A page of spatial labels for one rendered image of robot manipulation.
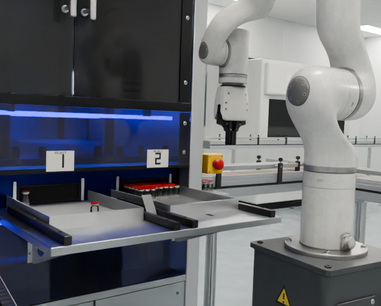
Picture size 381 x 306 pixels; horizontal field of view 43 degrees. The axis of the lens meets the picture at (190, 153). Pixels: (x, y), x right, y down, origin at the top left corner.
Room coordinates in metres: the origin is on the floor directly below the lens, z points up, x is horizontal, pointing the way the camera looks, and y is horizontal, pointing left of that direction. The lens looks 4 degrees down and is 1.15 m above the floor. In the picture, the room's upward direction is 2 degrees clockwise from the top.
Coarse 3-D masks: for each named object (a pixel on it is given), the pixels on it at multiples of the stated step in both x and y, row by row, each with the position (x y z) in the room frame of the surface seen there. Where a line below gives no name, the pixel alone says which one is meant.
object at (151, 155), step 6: (150, 150) 1.60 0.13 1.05; (156, 150) 1.61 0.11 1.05; (162, 150) 1.63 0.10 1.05; (168, 150) 1.64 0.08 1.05; (150, 156) 1.60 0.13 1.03; (156, 156) 1.61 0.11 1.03; (162, 156) 1.63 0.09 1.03; (168, 156) 1.64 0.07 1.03; (150, 162) 1.60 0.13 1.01; (162, 162) 1.63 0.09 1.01
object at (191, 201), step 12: (120, 192) 1.55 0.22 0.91; (180, 192) 1.72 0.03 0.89; (192, 192) 1.66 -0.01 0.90; (204, 192) 1.61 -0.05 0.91; (156, 204) 1.38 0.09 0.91; (168, 204) 1.53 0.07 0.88; (180, 204) 1.35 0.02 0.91; (192, 204) 1.38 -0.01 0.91; (204, 204) 1.40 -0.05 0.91; (216, 204) 1.43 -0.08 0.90; (228, 204) 1.46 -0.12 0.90
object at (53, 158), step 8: (48, 152) 1.39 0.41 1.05; (56, 152) 1.40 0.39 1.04; (64, 152) 1.42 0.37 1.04; (72, 152) 1.43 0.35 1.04; (48, 160) 1.39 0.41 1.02; (56, 160) 1.40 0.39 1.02; (64, 160) 1.42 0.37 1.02; (72, 160) 1.43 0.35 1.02; (48, 168) 1.39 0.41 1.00; (56, 168) 1.40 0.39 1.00; (64, 168) 1.42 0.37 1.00; (72, 168) 1.43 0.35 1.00
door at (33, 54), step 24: (0, 0) 1.32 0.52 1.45; (24, 0) 1.36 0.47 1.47; (48, 0) 1.40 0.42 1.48; (0, 24) 1.32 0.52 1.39; (24, 24) 1.36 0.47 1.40; (48, 24) 1.40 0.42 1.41; (72, 24) 1.44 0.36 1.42; (0, 48) 1.32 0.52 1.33; (24, 48) 1.36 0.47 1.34; (48, 48) 1.40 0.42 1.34; (72, 48) 1.44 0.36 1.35; (0, 72) 1.32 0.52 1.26; (24, 72) 1.36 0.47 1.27; (48, 72) 1.40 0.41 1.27; (72, 72) 1.44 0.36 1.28
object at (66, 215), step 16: (96, 192) 1.51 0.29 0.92; (32, 208) 1.22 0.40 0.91; (48, 208) 1.39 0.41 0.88; (64, 208) 1.40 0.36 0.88; (80, 208) 1.41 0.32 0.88; (112, 208) 1.42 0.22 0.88; (128, 208) 1.34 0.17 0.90; (64, 224) 1.15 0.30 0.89; (80, 224) 1.17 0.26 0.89; (96, 224) 1.20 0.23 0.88
